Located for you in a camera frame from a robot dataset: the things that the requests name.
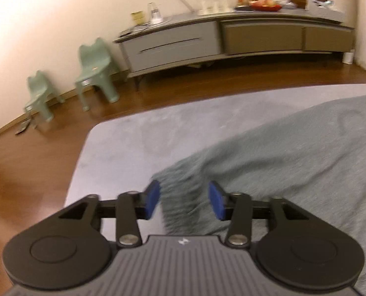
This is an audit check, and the dark phone on floor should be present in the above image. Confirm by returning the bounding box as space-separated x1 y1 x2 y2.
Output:
15 120 32 135

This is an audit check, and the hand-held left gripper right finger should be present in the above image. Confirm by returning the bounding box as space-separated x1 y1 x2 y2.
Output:
208 180 310 248

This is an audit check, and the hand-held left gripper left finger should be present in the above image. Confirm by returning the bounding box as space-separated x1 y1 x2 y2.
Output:
59 179 161 248

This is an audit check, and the grey sweater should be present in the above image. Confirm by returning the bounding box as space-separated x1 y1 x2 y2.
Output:
152 92 366 296

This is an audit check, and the glass cup set on tray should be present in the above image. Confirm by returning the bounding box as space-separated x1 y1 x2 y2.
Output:
197 0 234 16

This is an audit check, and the long grey media cabinet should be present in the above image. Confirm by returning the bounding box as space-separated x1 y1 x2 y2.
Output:
113 6 356 91

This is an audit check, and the green plastic child stool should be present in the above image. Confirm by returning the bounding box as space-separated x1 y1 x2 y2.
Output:
24 70 64 127
75 37 120 111

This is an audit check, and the grey storage box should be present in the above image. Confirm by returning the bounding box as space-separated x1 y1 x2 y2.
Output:
305 0 347 23

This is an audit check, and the red fruit plate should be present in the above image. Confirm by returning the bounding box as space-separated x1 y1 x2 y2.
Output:
237 0 282 11

